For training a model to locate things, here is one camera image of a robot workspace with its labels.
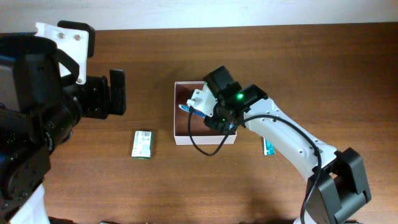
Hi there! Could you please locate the blue white toothbrush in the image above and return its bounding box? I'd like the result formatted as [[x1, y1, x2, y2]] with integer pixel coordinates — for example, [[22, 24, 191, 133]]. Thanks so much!
[[178, 104, 206, 118]]

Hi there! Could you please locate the teal toothpaste tube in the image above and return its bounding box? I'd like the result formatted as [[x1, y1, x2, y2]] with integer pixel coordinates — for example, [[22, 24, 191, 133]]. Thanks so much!
[[263, 139, 275, 156]]

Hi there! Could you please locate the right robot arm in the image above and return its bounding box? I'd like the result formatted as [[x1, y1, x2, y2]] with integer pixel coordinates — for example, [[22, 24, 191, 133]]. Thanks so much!
[[203, 83, 371, 223]]

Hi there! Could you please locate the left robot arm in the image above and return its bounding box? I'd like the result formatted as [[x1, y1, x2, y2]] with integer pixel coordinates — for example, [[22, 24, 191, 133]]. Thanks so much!
[[1, 35, 126, 223]]

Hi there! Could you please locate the white square cardboard box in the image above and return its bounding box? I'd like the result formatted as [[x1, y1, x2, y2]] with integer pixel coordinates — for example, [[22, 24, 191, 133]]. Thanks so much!
[[174, 81, 224, 146]]

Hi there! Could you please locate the white green soap box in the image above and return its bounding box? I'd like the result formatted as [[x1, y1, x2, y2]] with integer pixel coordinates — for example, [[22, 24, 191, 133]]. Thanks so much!
[[131, 131, 153, 159]]

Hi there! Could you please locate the right black camera cable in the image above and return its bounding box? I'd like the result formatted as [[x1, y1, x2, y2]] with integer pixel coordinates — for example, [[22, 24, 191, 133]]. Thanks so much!
[[187, 106, 323, 224]]

